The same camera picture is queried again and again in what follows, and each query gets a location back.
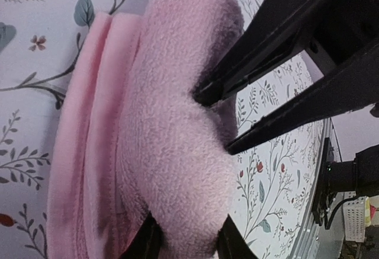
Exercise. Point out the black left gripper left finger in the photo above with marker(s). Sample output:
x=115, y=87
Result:
x=147, y=242

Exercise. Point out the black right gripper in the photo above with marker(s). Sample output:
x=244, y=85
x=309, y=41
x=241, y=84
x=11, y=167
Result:
x=280, y=29

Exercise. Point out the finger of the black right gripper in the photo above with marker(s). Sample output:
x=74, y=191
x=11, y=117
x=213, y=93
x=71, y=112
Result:
x=351, y=86

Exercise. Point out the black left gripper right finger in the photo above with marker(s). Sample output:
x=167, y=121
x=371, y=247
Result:
x=230, y=243

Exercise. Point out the pink towel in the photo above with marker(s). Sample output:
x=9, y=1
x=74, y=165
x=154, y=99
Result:
x=132, y=142

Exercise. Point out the front aluminium rail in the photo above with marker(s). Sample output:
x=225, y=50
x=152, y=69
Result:
x=313, y=239

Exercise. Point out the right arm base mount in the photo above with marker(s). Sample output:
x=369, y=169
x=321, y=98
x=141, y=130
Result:
x=359, y=176

